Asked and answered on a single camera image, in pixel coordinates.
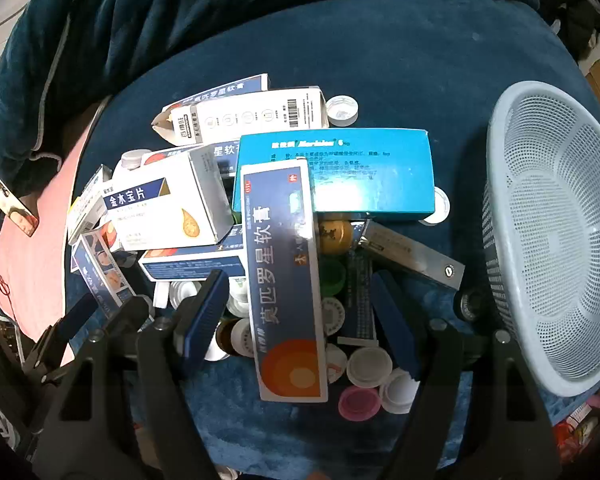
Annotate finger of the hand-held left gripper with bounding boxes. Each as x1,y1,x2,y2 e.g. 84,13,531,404
19,291,100,386

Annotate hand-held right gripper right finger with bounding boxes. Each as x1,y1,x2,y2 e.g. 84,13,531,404
370,270,563,480

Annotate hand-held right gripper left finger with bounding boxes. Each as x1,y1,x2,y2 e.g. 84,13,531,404
32,269,231,480

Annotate brown pill bottle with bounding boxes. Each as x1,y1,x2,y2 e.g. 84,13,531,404
214,321,236,356

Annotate long blue ointment box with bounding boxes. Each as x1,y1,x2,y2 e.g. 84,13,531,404
240,158,329,403

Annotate small white medicine box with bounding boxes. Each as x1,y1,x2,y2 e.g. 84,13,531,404
66,164,113,246

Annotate white box with blue band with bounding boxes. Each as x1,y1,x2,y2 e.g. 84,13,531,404
102,149,235,252

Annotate teal medicine box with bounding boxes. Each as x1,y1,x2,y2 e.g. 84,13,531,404
231,129,436,224

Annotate light blue plastic basket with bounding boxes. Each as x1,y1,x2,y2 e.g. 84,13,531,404
481,81,600,398

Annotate white barcode medicine box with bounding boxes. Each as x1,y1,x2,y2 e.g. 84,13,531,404
189,86,331,145

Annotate large white bottle cap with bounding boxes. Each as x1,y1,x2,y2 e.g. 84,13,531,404
346,347,393,388

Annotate large blue ointment tube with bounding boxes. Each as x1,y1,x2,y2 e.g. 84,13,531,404
344,247,380,348

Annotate pink bed sheet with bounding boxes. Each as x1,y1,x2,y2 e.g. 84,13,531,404
0,95,113,366

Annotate printed white bottle cap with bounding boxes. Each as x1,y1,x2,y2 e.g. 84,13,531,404
321,297,346,336

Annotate grey medicine box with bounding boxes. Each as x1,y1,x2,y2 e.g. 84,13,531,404
357,219,466,291

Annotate green bottle cap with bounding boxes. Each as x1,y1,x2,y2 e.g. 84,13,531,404
320,257,348,296

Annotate pink bottle cap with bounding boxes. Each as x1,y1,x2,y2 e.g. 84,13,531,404
338,385,382,423

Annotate brown bottle gold cap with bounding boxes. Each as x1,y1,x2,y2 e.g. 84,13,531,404
319,215,355,256

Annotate small photo card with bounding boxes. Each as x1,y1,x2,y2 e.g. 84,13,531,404
0,176,40,237

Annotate white cap with barcode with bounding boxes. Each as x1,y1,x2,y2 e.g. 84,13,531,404
121,149,152,170

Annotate colourful packets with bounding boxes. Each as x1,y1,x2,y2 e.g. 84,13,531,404
552,395,600,461

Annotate open ribbed white cap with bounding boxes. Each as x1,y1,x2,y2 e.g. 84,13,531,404
326,95,359,127

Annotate dark blue blanket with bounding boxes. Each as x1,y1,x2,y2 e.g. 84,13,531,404
0,0,541,196

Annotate white wardrobe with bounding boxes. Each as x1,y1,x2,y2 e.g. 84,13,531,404
0,0,56,76

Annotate dark clothes pile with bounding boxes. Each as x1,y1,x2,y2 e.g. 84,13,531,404
535,0,600,61

